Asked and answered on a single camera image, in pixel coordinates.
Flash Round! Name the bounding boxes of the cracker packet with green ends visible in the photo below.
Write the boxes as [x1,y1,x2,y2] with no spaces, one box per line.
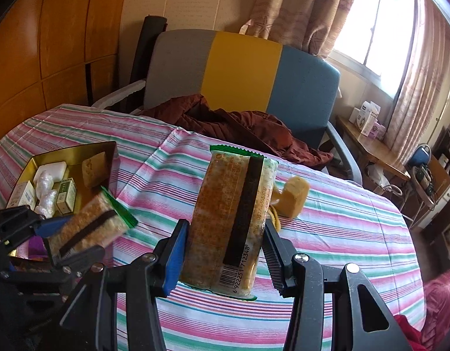
[179,144,278,302]
[46,186,138,264]

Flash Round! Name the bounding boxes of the mustard patterned cloth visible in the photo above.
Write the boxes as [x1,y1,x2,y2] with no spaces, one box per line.
[267,208,282,232]

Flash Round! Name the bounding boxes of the white medicine box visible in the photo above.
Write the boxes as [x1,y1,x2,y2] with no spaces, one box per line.
[358,101,381,136]

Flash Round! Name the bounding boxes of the striped bed sheet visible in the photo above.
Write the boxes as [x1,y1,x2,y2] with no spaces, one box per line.
[0,103,426,351]

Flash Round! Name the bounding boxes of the white plastic bag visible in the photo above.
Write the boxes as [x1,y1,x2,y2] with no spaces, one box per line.
[365,163,394,194]

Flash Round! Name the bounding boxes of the tan sponge piece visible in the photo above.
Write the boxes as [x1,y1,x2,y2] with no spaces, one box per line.
[82,152,109,189]
[280,176,310,218]

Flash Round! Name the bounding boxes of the patterned beige curtain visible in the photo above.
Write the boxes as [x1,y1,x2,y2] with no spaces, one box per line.
[239,0,368,59]

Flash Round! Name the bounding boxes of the wooden wardrobe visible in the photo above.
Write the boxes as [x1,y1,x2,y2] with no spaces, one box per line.
[0,0,130,143]

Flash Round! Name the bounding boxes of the white foam block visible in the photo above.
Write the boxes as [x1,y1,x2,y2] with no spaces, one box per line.
[33,161,68,185]

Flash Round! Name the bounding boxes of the gold tin box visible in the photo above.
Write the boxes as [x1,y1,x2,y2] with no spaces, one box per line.
[6,141,119,273]

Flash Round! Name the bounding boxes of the grey yellow blue chair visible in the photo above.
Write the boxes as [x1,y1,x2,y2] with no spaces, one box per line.
[91,29,362,183]

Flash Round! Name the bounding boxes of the wooden desk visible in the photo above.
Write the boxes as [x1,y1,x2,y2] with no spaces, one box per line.
[335,115,412,181]

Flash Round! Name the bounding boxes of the pink curtain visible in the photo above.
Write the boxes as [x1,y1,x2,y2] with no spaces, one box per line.
[384,0,450,154]

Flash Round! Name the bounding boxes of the clear plastic bundle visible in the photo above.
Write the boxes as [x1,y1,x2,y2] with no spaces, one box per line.
[35,190,59,218]
[34,173,55,194]

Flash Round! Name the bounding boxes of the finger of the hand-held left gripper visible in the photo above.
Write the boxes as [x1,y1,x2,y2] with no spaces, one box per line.
[55,245,106,273]
[33,216,74,238]

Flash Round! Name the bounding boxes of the window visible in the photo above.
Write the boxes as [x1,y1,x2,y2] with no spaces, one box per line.
[327,0,419,99]

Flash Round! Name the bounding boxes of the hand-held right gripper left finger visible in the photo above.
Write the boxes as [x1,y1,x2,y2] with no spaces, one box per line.
[60,218,191,351]

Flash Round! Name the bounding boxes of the pink fluffy blanket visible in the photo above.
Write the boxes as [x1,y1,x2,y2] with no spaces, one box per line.
[422,263,450,351]

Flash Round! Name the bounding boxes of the reddish brown jacket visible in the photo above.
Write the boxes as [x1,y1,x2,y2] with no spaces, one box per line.
[137,94,333,171]

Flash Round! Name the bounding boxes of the purple item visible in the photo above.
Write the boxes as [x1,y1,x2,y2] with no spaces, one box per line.
[27,236,48,260]

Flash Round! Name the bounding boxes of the small green box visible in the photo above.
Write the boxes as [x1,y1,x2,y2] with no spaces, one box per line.
[57,177,77,214]

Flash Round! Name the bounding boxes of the wall poster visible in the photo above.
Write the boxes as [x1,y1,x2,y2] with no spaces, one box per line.
[439,223,450,260]

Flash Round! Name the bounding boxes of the red cloth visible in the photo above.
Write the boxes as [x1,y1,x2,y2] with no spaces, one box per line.
[393,314,434,351]

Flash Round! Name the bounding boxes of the blue round bag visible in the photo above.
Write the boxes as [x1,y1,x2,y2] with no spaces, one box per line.
[409,145,432,169]

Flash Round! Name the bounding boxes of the white printed box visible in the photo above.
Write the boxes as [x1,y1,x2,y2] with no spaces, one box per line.
[7,181,37,209]

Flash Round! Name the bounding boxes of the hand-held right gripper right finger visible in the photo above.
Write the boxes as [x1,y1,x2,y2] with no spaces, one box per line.
[263,219,412,351]

